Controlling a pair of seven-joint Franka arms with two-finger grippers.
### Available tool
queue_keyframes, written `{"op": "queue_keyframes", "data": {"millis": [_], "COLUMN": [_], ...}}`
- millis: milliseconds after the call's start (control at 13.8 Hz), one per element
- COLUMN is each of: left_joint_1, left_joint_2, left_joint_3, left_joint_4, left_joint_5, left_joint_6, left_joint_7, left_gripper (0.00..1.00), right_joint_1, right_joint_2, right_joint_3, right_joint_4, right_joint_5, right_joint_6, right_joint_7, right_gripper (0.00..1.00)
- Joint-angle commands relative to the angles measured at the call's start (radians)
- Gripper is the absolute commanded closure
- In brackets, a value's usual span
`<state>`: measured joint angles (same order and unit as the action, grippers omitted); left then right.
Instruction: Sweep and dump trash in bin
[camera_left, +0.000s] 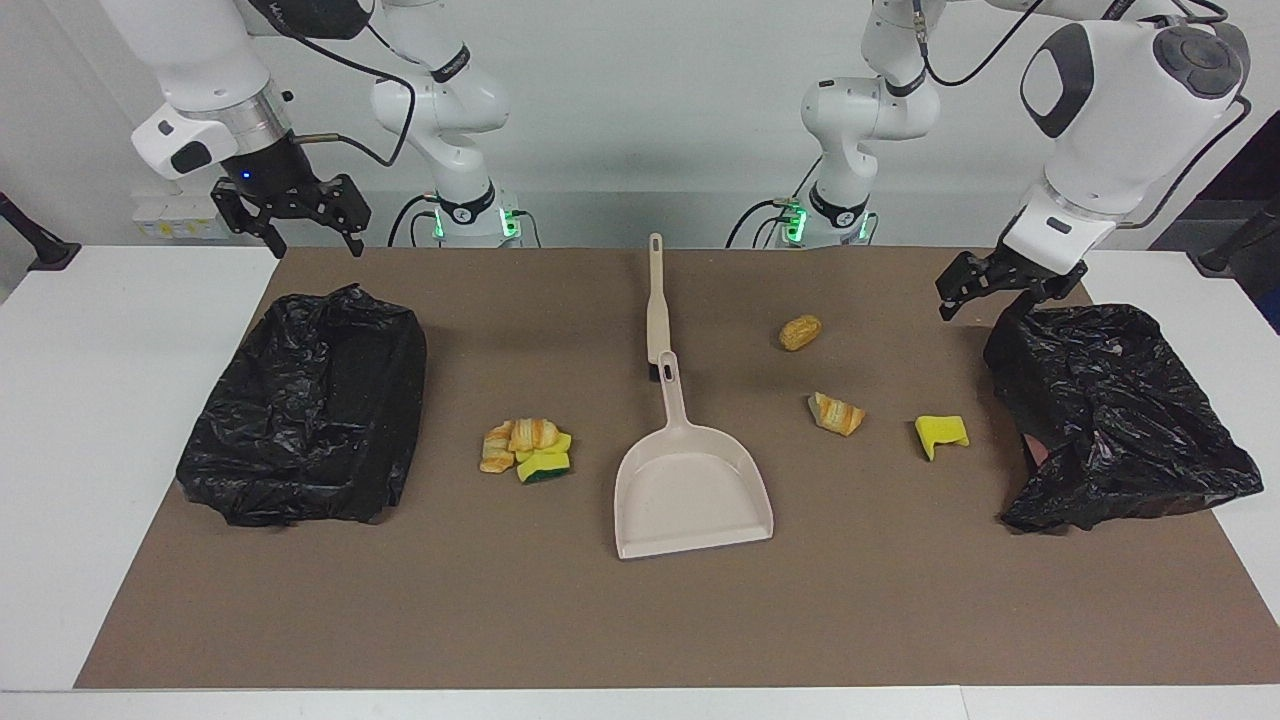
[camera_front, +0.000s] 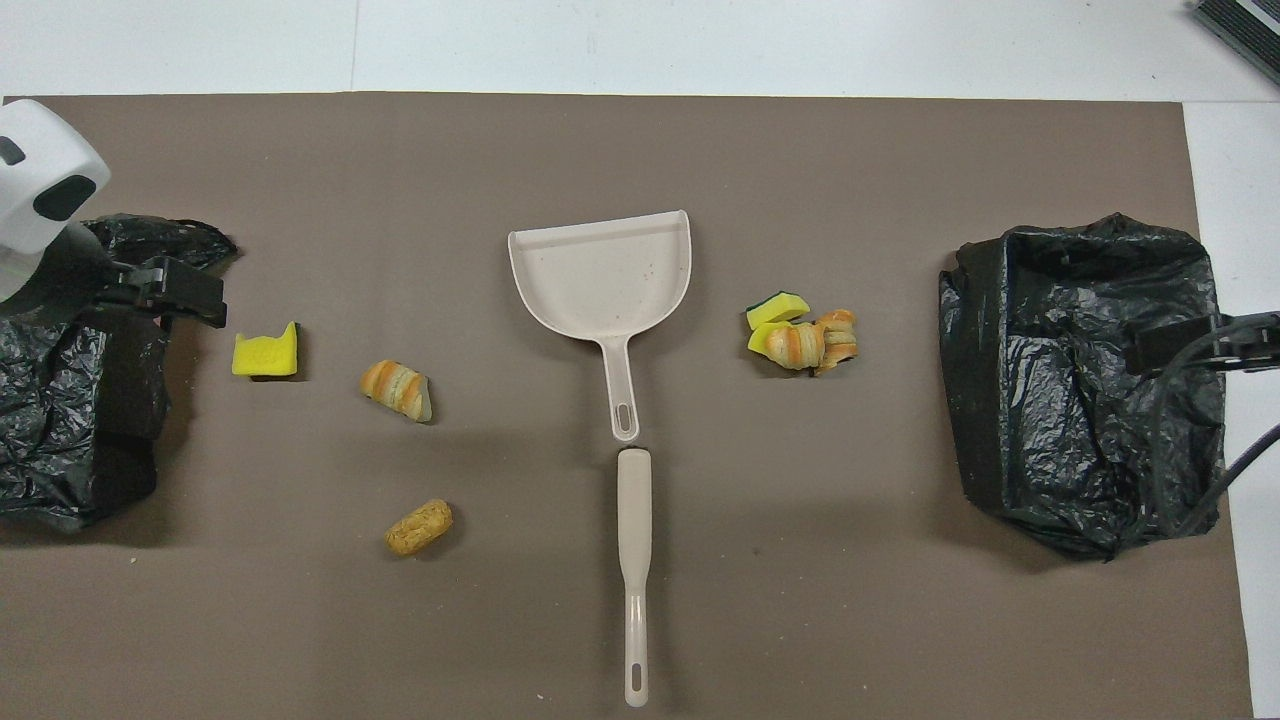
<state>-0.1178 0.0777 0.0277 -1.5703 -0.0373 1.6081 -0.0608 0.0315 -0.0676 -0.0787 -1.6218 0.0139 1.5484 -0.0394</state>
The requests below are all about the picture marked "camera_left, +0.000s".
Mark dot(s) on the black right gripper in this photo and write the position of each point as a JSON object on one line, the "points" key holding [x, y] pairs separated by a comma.
{"points": [[290, 195]]}

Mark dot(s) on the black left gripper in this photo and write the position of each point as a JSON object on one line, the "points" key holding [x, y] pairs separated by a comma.
{"points": [[990, 275]]}

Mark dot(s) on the plain yellow sponge piece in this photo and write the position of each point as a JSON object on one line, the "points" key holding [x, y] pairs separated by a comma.
{"points": [[938, 432]]}

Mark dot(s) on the brown oval bread roll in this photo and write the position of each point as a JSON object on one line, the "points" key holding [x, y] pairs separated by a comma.
{"points": [[800, 333]]}

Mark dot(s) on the yellow green sponge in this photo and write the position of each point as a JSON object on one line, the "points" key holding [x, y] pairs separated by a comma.
{"points": [[545, 465]]}

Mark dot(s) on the beige hand brush black bristles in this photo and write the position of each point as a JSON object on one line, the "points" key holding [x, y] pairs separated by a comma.
{"points": [[658, 310]]}

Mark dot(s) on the beige plastic dustpan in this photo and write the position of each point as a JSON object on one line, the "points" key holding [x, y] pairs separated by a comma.
{"points": [[690, 490]]}

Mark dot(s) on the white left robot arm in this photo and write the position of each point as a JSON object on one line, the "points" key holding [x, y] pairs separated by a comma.
{"points": [[1110, 110]]}

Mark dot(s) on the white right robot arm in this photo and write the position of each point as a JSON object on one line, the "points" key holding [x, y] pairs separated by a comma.
{"points": [[440, 110]]}

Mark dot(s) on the pink bin rim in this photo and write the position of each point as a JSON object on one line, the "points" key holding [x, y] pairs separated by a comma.
{"points": [[1038, 452]]}

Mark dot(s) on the black bag lined pink bin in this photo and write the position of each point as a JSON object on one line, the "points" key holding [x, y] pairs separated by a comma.
{"points": [[1120, 420]]}

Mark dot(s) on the black stand foot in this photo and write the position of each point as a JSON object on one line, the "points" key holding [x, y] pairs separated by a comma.
{"points": [[50, 255], [1215, 262]]}

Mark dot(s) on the dark cabinet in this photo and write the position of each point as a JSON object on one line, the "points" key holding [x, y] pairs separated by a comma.
{"points": [[1262, 170]]}

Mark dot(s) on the brown table mat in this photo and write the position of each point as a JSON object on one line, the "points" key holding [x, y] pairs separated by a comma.
{"points": [[600, 620]]}

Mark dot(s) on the white wall socket box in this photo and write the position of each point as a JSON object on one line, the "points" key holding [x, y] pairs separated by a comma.
{"points": [[170, 220]]}

